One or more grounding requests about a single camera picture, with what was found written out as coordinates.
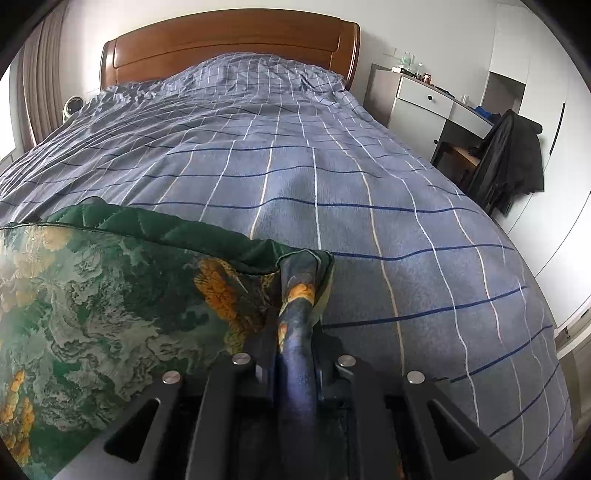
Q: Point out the beige curtain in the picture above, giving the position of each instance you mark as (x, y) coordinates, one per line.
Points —
(44, 83)

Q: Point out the white desk with drawer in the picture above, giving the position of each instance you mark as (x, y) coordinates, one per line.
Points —
(422, 99)

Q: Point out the wooden chair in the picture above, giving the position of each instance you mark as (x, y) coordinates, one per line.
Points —
(464, 159)

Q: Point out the green floral quilted jacket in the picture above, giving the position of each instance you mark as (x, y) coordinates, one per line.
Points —
(115, 300)

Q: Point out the blue cloth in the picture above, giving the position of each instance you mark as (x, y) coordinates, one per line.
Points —
(485, 112)

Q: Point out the blue checked duvet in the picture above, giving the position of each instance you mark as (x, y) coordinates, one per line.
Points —
(346, 184)

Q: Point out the black jacket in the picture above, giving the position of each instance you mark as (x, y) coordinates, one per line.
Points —
(508, 161)

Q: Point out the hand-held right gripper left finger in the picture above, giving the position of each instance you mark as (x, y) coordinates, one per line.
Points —
(263, 353)

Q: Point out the wooden bed headboard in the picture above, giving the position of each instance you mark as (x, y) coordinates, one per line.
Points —
(231, 37)

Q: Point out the white wardrobe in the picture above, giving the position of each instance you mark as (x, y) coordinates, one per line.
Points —
(563, 207)

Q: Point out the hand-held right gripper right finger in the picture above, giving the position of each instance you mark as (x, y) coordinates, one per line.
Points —
(327, 357)

